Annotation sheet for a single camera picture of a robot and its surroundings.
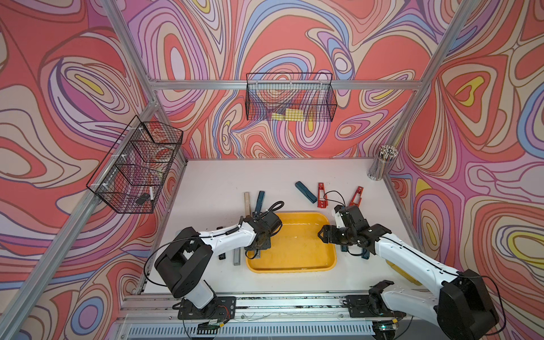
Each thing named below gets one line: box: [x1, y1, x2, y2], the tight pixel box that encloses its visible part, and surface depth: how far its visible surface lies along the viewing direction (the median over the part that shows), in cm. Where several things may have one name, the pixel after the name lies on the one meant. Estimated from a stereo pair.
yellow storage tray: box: [246, 212, 338, 274], surface depth 88 cm
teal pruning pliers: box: [255, 190, 265, 213], surface depth 102 cm
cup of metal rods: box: [366, 144, 399, 182], surface depth 103 cm
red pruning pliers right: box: [349, 185, 365, 207], surface depth 106 cm
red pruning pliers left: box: [317, 182, 328, 209], surface depth 104 cm
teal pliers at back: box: [294, 180, 318, 204], surface depth 106 cm
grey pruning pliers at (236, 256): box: [233, 247, 241, 266], surface depth 85 cm
